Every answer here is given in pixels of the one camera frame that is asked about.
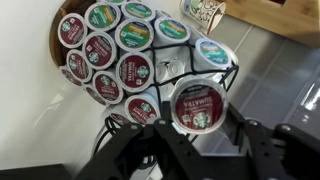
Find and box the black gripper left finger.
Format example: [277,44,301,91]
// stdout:
[73,119,200,180]

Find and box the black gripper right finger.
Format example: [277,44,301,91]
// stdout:
[226,104,320,180]

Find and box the red lid coffee pod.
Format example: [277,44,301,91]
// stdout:
[170,78,229,135]

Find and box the wooden tea organizer shelf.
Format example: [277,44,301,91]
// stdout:
[223,0,320,48]

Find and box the rear paper cup stack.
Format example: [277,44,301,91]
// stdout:
[180,0,226,34]

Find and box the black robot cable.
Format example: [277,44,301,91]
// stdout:
[93,114,161,171]

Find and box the wire coffee pod rack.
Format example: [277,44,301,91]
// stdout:
[49,0,237,128]

